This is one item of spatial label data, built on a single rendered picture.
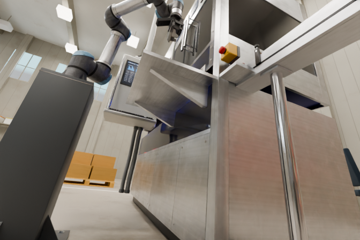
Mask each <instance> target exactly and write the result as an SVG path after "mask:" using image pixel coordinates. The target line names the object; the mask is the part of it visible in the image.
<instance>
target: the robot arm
mask: <svg viewBox="0 0 360 240"><path fill-rule="evenodd" d="M152 3H153V4H154V6H155V7H156V9H155V14H156V16H157V20H156V26H157V27H158V26H169V27H168V30H167V32H168V33H167V41H168V42H170V41H173V42H176V39H175V38H178V37H179V36H180V35H181V33H182V30H183V27H184V24H183V22H184V19H182V13H183V8H184V6H183V5H184V2H183V0H173V2H172V3H170V4H166V2H165V0H125V1H123V2H120V3H118V4H112V5H110V6H108V8H107V9H106V11H105V14H104V19H105V22H106V24H107V25H108V26H109V27H110V29H111V32H110V35H111V37H110V39H109V41H108V43H107V45H106V47H105V49H104V51H103V53H102V55H101V57H100V58H99V60H98V61H94V60H95V58H94V56H93V55H92V54H90V53H89V52H86V51H82V50H77V51H75V52H74V54H73V55H72V58H71V60H70V62H69V64H68V66H67V68H66V70H65V71H64V72H62V73H63V74H67V75H70V76H73V77H76V78H80V79H83V80H87V78H89V79H90V80H92V81H94V82H95V83H97V84H99V85H105V84H107V83H108V82H109V81H110V80H111V78H112V74H111V73H110V71H111V67H110V66H111V64H112V62H113V60H114V58H115V56H116V54H117V52H118V49H119V47H120V45H121V43H122V42H124V41H127V40H128V39H129V38H130V36H131V33H132V32H131V29H130V28H129V26H128V25H127V24H126V23H125V21H124V20H123V19H122V16H123V15H126V14H128V13H130V12H133V11H135V10H138V9H140V8H143V7H144V6H147V5H150V4H152ZM168 17H170V18H168Z"/></svg>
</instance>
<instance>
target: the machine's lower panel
mask: <svg viewBox="0 0 360 240"><path fill-rule="evenodd" d="M287 105H288V111H289V118H290V125H291V131H292V138H293V142H294V149H295V155H296V162H297V169H298V175H299V182H300V186H301V193H302V199H303V206H304V213H305V220H306V226H307V233H308V237H309V240H360V210H359V206H358V202H357V199H356V195H355V191H354V187H353V184H352V181H351V177H350V173H349V169H348V166H347V162H346V158H345V155H344V151H343V148H342V144H341V140H340V136H339V132H338V129H337V126H336V122H335V119H333V118H331V117H328V116H326V115H323V114H320V113H318V112H315V111H313V110H310V109H307V108H304V107H302V106H299V105H297V104H294V103H291V102H289V101H287ZM210 131H211V128H209V129H207V130H204V131H201V132H198V133H196V134H193V135H191V136H188V137H185V138H183V139H180V140H178V141H174V142H172V143H170V144H167V145H164V146H162V147H159V148H156V149H154V150H151V151H149V152H146V153H144V154H140V155H138V158H137V163H136V167H135V171H134V176H133V181H132V185H131V191H130V193H131V194H132V195H133V196H134V197H135V198H136V199H137V200H138V201H139V202H140V203H141V204H142V205H143V206H145V207H146V208H147V209H148V210H149V211H150V212H151V213H152V214H153V215H154V216H155V217H156V218H157V219H159V220H160V221H161V222H162V223H163V224H164V225H165V226H166V227H167V228H168V229H169V230H170V231H172V232H173V233H174V234H175V235H176V236H177V237H178V238H179V239H180V240H205V238H206V214H207V190H208V167H209V143H210ZM229 240H289V232H288V224H287V215H286V206H285V200H284V191H283V183H282V174H281V165H280V156H279V147H278V139H277V133H276V125H275V116H274V107H273V98H272V95H270V94H267V93H265V92H262V91H257V92H255V93H250V92H247V91H245V90H242V89H240V88H237V87H235V83H233V82H231V81H229Z"/></svg>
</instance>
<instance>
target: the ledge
mask: <svg viewBox="0 0 360 240"><path fill-rule="evenodd" d="M252 73H254V68H252V67H250V66H247V65H245V64H243V63H240V62H238V61H236V62H234V63H233V64H232V65H231V66H230V67H228V68H227V69H225V70H224V71H223V72H222V73H221V74H220V78H222V79H225V80H227V81H231V82H232V83H238V82H239V81H241V80H243V79H244V78H246V77H247V76H249V75H250V74H252Z"/></svg>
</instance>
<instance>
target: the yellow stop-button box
mask: <svg viewBox="0 0 360 240"><path fill-rule="evenodd" d="M225 48H226V49H225V52H224V53H223V54H221V60H222V61H224V62H226V63H229V64H231V65H232V63H234V62H235V61H236V60H238V59H239V58H240V47H239V46H236V45H234V44H232V43H230V42H228V43H227V44H226V45H225Z"/></svg>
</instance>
